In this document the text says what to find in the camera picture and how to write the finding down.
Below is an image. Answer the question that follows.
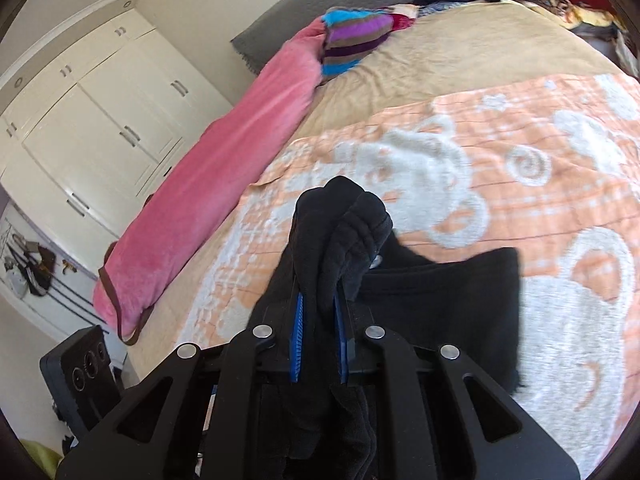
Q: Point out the black JKISS sweatshirt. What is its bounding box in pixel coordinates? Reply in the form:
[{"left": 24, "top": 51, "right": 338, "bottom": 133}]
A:
[{"left": 250, "top": 177, "right": 520, "bottom": 479}]

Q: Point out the green sleeve forearm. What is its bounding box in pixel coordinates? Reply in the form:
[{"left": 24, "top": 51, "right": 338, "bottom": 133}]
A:
[{"left": 20, "top": 439, "right": 63, "bottom": 479}]

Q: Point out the pink plush blanket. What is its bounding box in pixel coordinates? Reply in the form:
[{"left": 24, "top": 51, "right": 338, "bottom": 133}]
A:
[{"left": 93, "top": 18, "right": 326, "bottom": 346}]

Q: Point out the white wardrobe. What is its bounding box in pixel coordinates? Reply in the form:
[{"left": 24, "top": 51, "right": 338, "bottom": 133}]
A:
[{"left": 1, "top": 10, "right": 231, "bottom": 273}]

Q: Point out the orange white teddy blanket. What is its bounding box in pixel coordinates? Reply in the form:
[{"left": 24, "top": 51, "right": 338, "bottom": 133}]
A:
[{"left": 174, "top": 71, "right": 640, "bottom": 478}]

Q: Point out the striped colourful pillow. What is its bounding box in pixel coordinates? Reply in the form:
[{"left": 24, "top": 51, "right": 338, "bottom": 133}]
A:
[{"left": 321, "top": 9, "right": 394, "bottom": 80}]

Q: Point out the beige bed sheet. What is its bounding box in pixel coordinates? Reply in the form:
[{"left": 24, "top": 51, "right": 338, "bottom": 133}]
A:
[{"left": 294, "top": 3, "right": 619, "bottom": 139}]

